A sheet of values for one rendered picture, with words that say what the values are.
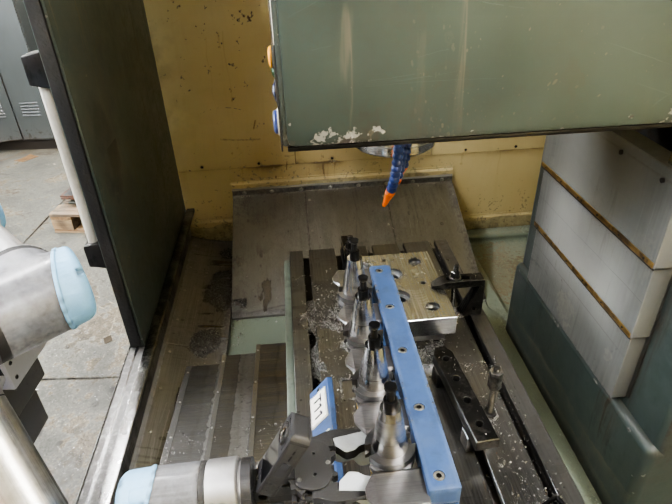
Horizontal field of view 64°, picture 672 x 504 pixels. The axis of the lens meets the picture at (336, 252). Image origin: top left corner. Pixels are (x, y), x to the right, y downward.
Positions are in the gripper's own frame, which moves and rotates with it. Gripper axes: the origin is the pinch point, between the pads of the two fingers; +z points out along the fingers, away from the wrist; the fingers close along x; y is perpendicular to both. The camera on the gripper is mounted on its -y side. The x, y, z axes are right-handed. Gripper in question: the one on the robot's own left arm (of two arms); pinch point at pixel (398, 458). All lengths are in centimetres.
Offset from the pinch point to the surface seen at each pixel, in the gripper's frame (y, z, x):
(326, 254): 31, -3, -96
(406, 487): -2.1, -0.2, 5.5
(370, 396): -2.9, -2.3, -8.1
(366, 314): -7.0, -1.0, -20.5
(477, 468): 30.3, 18.7, -17.4
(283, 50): -46, -10, -22
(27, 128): 99, -254, -460
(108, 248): 7, -57, -72
